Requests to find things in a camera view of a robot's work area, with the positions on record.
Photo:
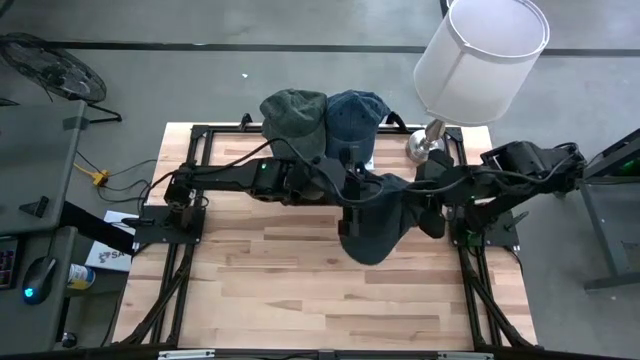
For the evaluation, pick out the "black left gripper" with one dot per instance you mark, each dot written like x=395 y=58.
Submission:
x=320 y=182

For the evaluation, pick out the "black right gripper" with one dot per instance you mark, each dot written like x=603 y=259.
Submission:
x=437 y=172

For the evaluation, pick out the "blue denim baseball cap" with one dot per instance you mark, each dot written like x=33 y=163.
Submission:
x=357 y=120
x=372 y=235

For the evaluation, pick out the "green baseball cap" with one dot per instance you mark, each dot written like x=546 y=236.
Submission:
x=295 y=120

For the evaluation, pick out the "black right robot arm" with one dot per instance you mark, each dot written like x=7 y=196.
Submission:
x=525 y=172

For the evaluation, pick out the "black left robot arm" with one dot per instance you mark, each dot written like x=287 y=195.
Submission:
x=225 y=176

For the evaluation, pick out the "white perforated metal shelf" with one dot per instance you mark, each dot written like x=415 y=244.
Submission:
x=371 y=164

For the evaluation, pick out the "silver lamp base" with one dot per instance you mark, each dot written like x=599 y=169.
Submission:
x=422 y=142

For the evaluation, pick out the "black table clamp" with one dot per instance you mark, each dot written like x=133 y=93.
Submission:
x=398 y=121
x=245 y=121

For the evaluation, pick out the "white lamp shade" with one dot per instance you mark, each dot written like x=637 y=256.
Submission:
x=475 y=65

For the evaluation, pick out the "black metal stand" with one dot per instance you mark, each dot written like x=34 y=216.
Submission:
x=620 y=150

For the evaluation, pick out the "yellow power plug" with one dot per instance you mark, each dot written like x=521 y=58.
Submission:
x=101 y=177

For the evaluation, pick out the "white printed cardboard box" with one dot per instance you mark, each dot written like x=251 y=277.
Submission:
x=107 y=257

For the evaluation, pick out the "black bar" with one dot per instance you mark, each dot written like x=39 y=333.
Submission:
x=95 y=225

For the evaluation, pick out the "white blue can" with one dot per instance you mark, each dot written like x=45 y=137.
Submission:
x=81 y=276

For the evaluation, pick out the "black floor fan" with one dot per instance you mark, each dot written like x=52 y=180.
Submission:
x=55 y=70

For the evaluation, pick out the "grey desk top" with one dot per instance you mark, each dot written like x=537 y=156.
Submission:
x=15 y=325
x=35 y=160

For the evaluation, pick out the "black wedge stand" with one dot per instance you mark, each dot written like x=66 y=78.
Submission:
x=34 y=207

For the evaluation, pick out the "black round knob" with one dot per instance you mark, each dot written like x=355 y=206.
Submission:
x=69 y=340

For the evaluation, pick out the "black computer mouse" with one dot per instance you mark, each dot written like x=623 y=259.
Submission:
x=39 y=280

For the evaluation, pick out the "black keyboard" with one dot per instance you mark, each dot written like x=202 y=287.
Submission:
x=7 y=262

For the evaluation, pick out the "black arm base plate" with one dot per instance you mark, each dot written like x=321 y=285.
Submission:
x=505 y=237
x=150 y=231

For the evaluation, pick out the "black aluminium table frame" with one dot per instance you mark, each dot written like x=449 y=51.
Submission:
x=232 y=130

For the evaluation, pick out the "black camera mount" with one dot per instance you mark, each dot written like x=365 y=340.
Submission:
x=326 y=355

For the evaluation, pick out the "silver metal bracket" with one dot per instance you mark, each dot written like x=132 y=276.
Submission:
x=185 y=354
x=465 y=356

